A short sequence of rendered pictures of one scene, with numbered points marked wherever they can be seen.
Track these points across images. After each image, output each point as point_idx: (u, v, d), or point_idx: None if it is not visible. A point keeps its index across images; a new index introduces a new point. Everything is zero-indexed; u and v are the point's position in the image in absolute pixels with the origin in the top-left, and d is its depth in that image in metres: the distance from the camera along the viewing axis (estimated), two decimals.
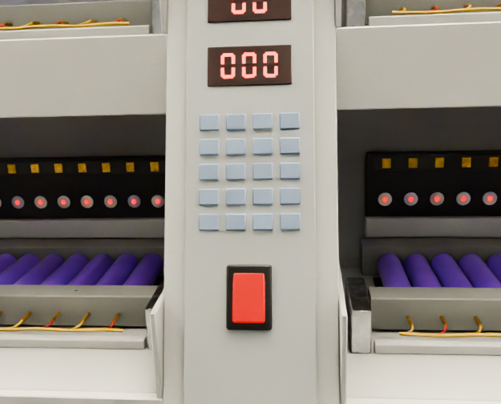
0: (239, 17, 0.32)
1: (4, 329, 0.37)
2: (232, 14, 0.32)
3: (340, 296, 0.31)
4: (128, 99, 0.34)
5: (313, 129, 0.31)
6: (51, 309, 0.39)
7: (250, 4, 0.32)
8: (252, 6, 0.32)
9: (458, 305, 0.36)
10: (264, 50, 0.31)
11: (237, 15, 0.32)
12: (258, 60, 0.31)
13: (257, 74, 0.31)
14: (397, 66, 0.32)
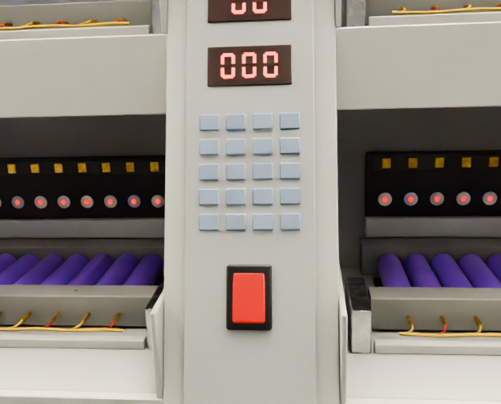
0: (239, 17, 0.32)
1: (4, 329, 0.37)
2: (232, 14, 0.32)
3: (340, 296, 0.31)
4: (128, 99, 0.34)
5: (313, 129, 0.31)
6: (51, 309, 0.39)
7: (250, 4, 0.32)
8: (252, 6, 0.32)
9: (458, 305, 0.36)
10: (264, 50, 0.31)
11: (237, 15, 0.32)
12: (258, 60, 0.31)
13: (257, 74, 0.31)
14: (397, 66, 0.32)
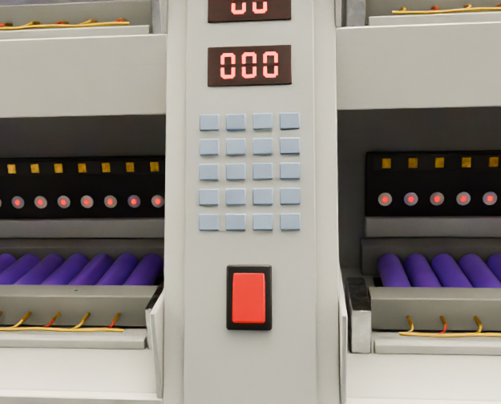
0: (239, 17, 0.32)
1: (4, 329, 0.37)
2: (232, 14, 0.32)
3: (340, 296, 0.31)
4: (128, 99, 0.34)
5: (313, 129, 0.31)
6: (51, 309, 0.39)
7: (250, 4, 0.32)
8: (252, 6, 0.32)
9: (458, 305, 0.36)
10: (264, 50, 0.31)
11: (237, 15, 0.32)
12: (258, 60, 0.31)
13: (257, 74, 0.31)
14: (397, 66, 0.32)
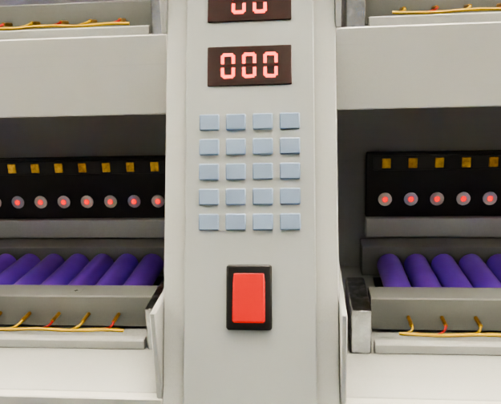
0: (239, 17, 0.32)
1: (4, 329, 0.37)
2: (232, 14, 0.32)
3: (340, 296, 0.31)
4: (128, 99, 0.34)
5: (313, 129, 0.31)
6: (51, 309, 0.39)
7: (250, 4, 0.32)
8: (252, 6, 0.32)
9: (458, 305, 0.36)
10: (264, 50, 0.31)
11: (237, 15, 0.32)
12: (258, 60, 0.31)
13: (257, 74, 0.31)
14: (397, 66, 0.32)
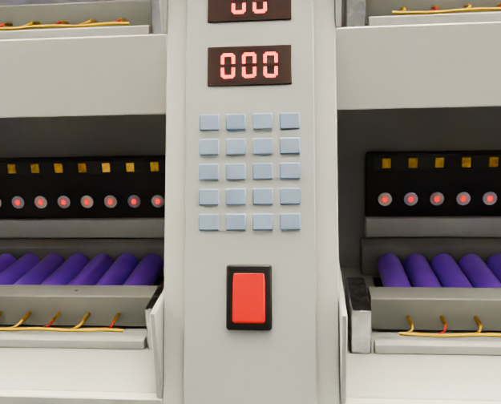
0: (239, 17, 0.32)
1: (4, 329, 0.37)
2: (232, 14, 0.32)
3: (340, 296, 0.31)
4: (128, 99, 0.34)
5: (313, 129, 0.31)
6: (51, 309, 0.39)
7: (250, 4, 0.32)
8: (252, 6, 0.32)
9: (458, 305, 0.36)
10: (264, 50, 0.31)
11: (237, 15, 0.32)
12: (258, 60, 0.31)
13: (257, 74, 0.31)
14: (397, 66, 0.32)
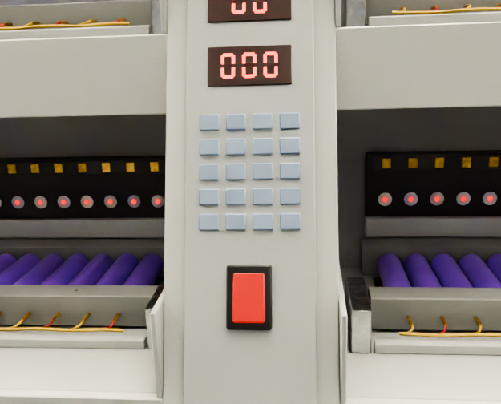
0: (239, 17, 0.32)
1: (4, 329, 0.37)
2: (232, 14, 0.32)
3: (340, 296, 0.31)
4: (128, 99, 0.34)
5: (313, 129, 0.31)
6: (51, 309, 0.39)
7: (250, 4, 0.32)
8: (252, 6, 0.32)
9: (458, 305, 0.36)
10: (264, 50, 0.31)
11: (237, 15, 0.32)
12: (258, 60, 0.31)
13: (257, 74, 0.31)
14: (397, 66, 0.32)
